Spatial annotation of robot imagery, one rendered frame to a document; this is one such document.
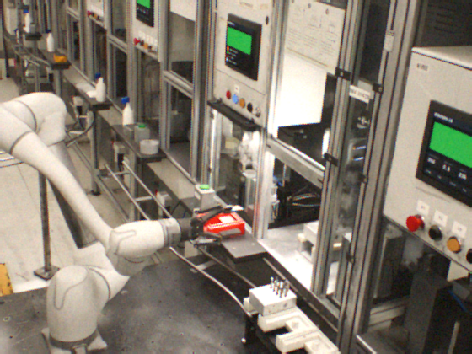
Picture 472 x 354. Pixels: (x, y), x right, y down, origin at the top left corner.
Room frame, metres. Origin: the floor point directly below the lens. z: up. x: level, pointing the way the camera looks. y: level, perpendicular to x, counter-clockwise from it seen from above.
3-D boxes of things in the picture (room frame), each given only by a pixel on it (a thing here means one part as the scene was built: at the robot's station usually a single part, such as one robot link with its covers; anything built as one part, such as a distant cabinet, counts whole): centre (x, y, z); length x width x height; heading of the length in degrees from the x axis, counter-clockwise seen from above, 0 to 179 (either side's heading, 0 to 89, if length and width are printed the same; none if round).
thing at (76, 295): (1.66, 0.59, 0.85); 0.18 x 0.16 x 0.22; 164
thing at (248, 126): (2.23, 0.14, 1.37); 0.36 x 0.04 x 0.04; 31
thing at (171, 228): (1.66, 0.28, 1.12); 0.09 x 0.06 x 0.09; 31
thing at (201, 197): (2.25, 0.23, 0.97); 0.08 x 0.08 x 0.12; 31
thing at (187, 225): (1.70, 0.22, 1.12); 0.09 x 0.07 x 0.08; 121
